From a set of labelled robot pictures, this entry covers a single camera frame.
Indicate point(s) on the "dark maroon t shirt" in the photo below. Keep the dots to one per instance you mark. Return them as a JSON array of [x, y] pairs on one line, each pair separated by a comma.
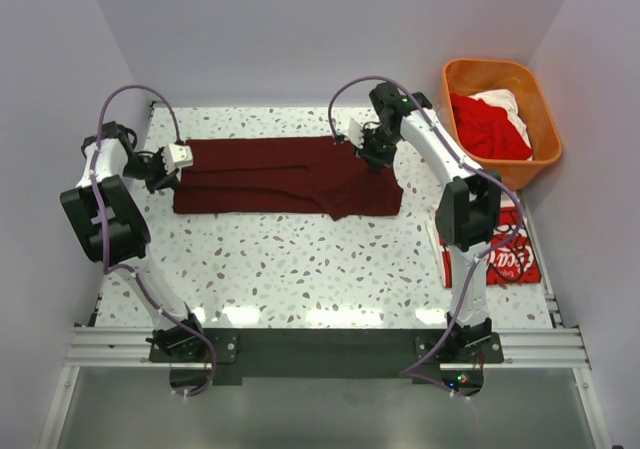
[[305, 175]]

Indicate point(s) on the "folded red coca-cola t shirt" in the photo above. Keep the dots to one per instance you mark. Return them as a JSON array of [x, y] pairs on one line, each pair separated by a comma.
[[515, 259]]

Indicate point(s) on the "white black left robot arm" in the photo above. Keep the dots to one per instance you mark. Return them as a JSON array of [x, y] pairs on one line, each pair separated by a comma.
[[112, 230]]

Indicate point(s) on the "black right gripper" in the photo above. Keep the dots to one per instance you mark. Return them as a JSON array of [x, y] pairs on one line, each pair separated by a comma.
[[373, 152]]

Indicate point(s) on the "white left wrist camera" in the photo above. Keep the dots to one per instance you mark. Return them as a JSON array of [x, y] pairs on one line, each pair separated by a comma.
[[177, 156]]

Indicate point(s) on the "bright red t shirt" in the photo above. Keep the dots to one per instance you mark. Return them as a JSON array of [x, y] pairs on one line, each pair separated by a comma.
[[485, 131]]

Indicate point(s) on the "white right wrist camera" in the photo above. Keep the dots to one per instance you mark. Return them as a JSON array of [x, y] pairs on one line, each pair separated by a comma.
[[355, 133]]

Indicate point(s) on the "aluminium extrusion rail frame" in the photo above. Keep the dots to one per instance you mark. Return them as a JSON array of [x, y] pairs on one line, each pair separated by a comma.
[[556, 348]]

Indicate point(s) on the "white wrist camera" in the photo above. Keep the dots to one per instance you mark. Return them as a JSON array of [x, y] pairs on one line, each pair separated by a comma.
[[177, 156], [355, 133]]

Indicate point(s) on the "white t shirt in basket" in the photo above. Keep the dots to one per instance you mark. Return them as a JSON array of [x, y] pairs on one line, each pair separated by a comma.
[[505, 99]]

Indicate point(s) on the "orange plastic basket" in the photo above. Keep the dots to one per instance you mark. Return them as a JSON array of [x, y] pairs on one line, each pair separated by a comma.
[[465, 77]]

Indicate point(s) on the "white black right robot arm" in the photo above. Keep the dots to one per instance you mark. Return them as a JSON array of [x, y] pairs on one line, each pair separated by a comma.
[[466, 216]]

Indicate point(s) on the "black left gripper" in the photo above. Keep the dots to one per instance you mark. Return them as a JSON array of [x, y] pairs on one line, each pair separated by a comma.
[[160, 175]]

